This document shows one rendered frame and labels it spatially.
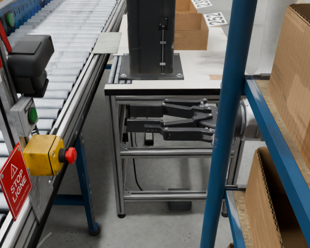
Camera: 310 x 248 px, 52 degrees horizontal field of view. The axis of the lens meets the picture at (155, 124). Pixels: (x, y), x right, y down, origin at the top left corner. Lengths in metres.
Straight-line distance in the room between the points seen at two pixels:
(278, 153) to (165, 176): 1.62
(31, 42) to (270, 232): 0.57
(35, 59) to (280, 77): 0.47
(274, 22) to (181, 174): 1.33
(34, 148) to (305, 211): 0.61
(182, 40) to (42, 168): 1.00
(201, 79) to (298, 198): 1.06
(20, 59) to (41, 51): 0.05
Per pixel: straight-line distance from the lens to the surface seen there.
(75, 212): 1.77
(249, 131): 0.66
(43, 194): 0.88
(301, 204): 0.27
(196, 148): 1.42
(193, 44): 1.56
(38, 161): 0.76
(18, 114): 0.70
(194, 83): 1.26
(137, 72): 1.30
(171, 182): 1.87
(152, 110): 0.70
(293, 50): 0.33
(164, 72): 1.30
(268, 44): 0.79
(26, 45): 0.71
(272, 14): 0.74
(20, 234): 0.80
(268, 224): 0.40
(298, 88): 0.32
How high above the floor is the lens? 1.32
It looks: 35 degrees down
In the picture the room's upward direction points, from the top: straight up
